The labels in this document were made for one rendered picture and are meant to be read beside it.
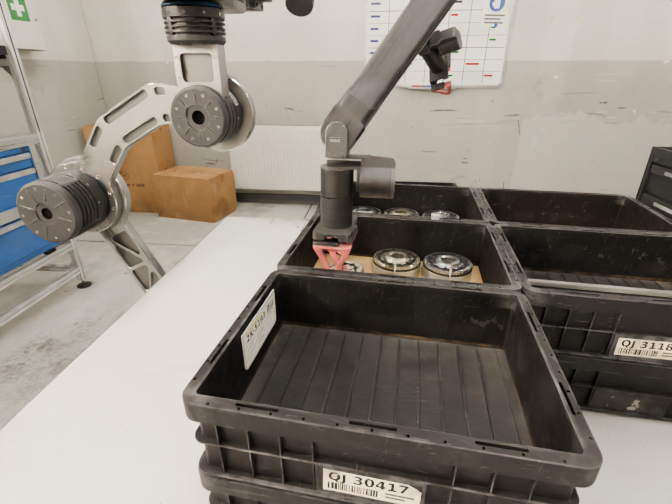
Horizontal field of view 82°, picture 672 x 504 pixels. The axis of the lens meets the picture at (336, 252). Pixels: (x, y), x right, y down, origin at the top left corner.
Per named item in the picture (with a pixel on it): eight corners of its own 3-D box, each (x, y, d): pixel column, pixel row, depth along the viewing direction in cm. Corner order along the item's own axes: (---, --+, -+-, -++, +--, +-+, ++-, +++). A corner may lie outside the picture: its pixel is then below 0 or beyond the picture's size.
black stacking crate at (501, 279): (279, 325, 71) (275, 270, 66) (317, 257, 97) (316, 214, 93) (508, 353, 64) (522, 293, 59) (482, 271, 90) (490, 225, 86)
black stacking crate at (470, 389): (194, 479, 44) (177, 405, 39) (278, 327, 71) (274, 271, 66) (571, 554, 37) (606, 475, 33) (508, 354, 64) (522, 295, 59)
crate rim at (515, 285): (274, 280, 67) (273, 267, 66) (315, 220, 93) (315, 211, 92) (521, 304, 60) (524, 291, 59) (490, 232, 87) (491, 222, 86)
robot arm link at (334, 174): (322, 156, 68) (318, 163, 63) (362, 157, 68) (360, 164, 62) (323, 194, 71) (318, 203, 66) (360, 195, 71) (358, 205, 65)
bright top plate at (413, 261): (370, 267, 82) (371, 265, 82) (376, 248, 91) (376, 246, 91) (419, 272, 80) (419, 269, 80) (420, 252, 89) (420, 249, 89)
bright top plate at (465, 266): (424, 273, 80) (424, 270, 80) (422, 252, 89) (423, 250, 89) (475, 276, 78) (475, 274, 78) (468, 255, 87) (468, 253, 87)
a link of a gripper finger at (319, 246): (355, 267, 76) (356, 222, 72) (349, 285, 70) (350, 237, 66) (321, 264, 77) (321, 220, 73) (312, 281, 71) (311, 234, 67)
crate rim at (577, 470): (177, 419, 40) (173, 401, 39) (274, 280, 67) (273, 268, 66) (603, 491, 33) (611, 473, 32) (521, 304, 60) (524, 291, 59)
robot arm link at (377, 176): (331, 126, 70) (325, 121, 61) (396, 128, 69) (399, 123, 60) (329, 193, 72) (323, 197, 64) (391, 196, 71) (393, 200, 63)
